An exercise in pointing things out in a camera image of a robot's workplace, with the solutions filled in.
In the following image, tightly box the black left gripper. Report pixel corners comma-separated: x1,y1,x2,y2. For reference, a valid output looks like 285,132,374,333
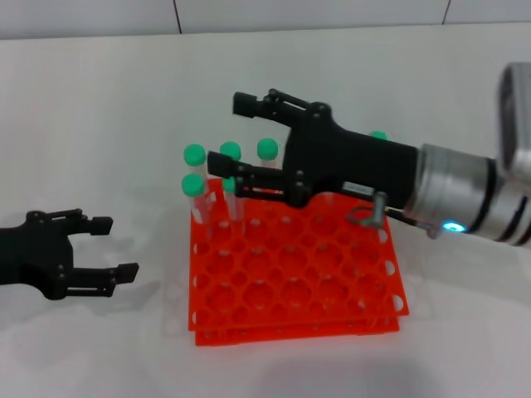
0,208,140,300

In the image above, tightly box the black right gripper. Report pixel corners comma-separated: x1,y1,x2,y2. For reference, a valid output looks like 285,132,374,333
231,88,422,212

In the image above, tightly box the orange test tube rack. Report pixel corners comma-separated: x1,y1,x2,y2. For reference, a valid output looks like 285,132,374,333
188,173,411,347

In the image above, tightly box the silver plug on right gripper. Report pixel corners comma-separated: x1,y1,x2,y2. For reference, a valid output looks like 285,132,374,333
348,191,388,228

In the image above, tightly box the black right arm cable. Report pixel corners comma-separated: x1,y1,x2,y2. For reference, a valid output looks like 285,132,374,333
385,206,441,240

